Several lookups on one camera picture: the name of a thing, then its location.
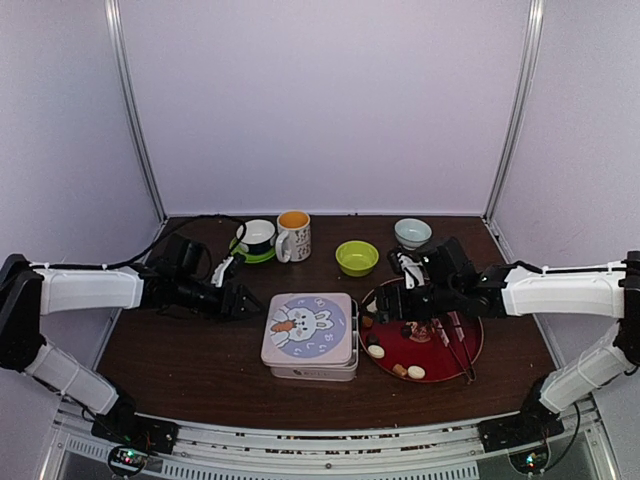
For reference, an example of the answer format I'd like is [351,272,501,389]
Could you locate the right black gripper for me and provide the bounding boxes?
[359,281,460,325]

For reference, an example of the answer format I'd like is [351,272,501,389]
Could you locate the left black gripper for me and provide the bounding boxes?
[175,274,267,324]

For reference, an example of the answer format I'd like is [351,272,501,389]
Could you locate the bunny tin lid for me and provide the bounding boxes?
[259,293,359,366]

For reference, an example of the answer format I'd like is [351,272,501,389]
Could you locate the silver divided tin box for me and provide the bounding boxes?
[267,299,361,384]

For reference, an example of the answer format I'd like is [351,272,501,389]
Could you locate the pink metal tongs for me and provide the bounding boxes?
[433,312,476,385]

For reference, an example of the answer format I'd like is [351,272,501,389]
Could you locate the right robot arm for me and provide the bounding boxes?
[361,237,639,442]

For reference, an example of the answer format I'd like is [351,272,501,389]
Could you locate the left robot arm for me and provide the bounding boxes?
[1,234,264,444]

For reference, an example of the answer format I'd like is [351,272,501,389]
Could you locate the tan striped chocolate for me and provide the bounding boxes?
[392,364,407,377]

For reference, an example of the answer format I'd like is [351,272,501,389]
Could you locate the white round swirl chocolate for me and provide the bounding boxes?
[407,365,426,380]

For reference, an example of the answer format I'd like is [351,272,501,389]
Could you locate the lime green bowl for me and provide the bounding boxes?
[335,240,379,278]

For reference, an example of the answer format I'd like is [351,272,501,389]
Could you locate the round red tray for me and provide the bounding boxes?
[358,279,484,384]

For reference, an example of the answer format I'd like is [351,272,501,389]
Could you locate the green saucer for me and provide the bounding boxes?
[229,235,276,264]

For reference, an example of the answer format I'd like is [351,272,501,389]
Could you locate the white and navy cup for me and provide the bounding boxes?
[236,219,276,255]

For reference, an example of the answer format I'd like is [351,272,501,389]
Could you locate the patterned mug yellow inside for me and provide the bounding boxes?
[274,210,311,263]

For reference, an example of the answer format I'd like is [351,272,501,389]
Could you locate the pale blue bowl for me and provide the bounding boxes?
[394,218,432,250]

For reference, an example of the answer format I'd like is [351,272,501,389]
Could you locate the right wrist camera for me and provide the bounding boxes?
[387,248,426,290]

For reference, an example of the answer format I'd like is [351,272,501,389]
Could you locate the left black cable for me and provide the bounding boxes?
[24,214,249,271]

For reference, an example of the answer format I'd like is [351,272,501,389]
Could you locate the metal front rail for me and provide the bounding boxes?
[49,417,616,480]

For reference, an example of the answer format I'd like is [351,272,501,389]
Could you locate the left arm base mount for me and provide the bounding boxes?
[91,416,179,477]

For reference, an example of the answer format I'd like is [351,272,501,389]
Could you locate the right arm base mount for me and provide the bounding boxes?
[477,415,565,476]

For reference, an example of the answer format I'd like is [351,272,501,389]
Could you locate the left aluminium frame post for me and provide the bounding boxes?
[104,0,167,222]

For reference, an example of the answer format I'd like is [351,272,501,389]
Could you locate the aluminium frame post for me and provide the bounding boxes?
[104,0,167,222]
[483,0,546,224]

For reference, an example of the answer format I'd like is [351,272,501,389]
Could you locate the right aluminium frame post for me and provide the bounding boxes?
[483,0,546,224]

